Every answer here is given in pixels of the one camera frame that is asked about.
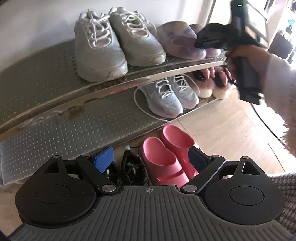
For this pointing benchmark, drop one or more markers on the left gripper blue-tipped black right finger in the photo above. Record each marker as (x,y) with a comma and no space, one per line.
(206,166)

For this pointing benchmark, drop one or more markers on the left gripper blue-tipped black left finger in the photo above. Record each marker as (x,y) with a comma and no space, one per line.
(93,166)

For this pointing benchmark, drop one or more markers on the black sneaker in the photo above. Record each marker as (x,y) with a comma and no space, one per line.
(133,170)
(112,170)

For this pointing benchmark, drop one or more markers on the pink slide sandal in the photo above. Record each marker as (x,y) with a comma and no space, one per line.
(179,142)
(162,164)

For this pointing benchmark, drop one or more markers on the lilac patterned slipper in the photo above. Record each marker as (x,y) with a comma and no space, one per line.
(177,39)

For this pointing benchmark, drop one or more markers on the white grey mesh sneaker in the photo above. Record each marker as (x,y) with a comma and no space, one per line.
(137,37)

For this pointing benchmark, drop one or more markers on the white sneaker with bubble heel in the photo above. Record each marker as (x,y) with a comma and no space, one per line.
(99,57)

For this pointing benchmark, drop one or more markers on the person's right hand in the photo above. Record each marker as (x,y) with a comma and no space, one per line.
(258,58)

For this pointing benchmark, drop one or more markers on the pink furry slipper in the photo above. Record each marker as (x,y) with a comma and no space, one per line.
(204,82)
(223,82)

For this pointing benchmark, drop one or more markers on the grey sneaker on rack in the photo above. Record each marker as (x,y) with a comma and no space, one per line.
(161,99)
(183,91)

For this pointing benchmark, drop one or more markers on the metal perforated shoe rack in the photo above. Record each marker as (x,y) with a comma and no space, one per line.
(47,109)

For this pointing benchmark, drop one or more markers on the houndstooth trouser leg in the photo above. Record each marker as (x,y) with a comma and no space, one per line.
(287,185)

